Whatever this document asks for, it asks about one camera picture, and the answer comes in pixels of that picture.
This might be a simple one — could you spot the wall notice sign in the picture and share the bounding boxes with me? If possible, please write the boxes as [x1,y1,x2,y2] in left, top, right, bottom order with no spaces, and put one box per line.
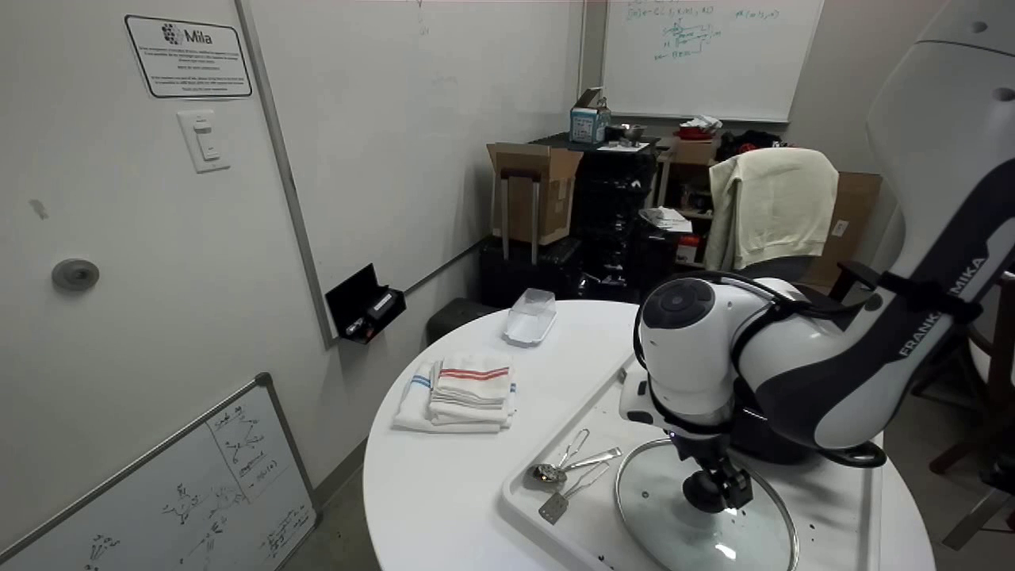
[125,15,253,97]

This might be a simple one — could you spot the cardboard box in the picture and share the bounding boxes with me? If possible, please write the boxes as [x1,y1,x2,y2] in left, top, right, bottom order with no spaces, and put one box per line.
[487,142,579,243]

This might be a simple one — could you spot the white plastic tray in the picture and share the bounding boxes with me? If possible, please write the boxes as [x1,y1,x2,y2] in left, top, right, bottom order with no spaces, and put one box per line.
[499,359,877,571]

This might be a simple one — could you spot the small leaning whiteboard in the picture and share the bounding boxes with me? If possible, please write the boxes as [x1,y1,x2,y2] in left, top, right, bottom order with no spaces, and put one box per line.
[0,373,316,571]

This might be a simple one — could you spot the black cabinet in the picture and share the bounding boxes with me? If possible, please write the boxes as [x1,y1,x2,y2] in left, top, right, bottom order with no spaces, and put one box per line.
[480,142,656,308]

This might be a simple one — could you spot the glass pot lid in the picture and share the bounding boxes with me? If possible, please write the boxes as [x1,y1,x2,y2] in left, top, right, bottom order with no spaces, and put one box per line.
[612,440,796,571]

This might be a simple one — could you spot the folded white striped towel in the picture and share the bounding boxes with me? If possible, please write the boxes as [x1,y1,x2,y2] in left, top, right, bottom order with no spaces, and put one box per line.
[393,359,514,433]

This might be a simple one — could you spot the white light switch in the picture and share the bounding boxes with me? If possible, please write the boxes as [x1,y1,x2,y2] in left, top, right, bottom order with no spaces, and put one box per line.
[177,111,227,173]

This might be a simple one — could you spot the round white table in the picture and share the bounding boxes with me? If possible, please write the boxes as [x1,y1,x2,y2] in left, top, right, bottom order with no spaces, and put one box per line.
[362,300,934,571]

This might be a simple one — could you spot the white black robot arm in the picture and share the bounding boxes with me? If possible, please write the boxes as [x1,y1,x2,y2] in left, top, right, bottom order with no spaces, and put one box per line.
[623,0,1015,515]

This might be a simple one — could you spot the clear plastic butter dish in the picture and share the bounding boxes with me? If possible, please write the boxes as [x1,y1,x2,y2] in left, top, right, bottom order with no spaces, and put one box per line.
[500,288,554,346]

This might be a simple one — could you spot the black marker tray holder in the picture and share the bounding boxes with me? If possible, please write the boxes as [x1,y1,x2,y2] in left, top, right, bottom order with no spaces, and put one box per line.
[325,266,407,342]

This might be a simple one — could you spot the large wall whiteboard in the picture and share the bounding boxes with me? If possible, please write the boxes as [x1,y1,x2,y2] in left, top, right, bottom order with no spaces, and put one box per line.
[602,0,826,124]

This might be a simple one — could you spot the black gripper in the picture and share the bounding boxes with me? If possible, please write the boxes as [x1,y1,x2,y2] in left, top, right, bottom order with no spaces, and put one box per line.
[675,439,750,515]

